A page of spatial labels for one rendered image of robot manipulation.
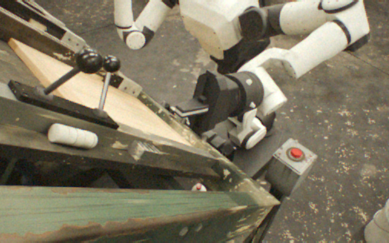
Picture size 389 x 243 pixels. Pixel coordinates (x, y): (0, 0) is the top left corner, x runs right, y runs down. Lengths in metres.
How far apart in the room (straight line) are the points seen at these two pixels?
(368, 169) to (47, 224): 2.33
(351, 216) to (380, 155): 0.64
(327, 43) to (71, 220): 0.59
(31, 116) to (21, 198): 0.23
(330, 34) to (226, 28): 0.40
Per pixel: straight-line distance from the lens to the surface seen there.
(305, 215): 2.03
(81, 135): 0.49
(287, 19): 0.84
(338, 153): 2.43
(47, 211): 0.25
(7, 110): 0.45
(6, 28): 0.94
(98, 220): 0.27
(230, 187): 1.00
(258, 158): 1.97
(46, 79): 0.73
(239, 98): 0.54
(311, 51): 0.66
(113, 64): 0.56
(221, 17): 0.96
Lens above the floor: 1.74
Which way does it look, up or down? 47 degrees down
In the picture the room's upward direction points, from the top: straight up
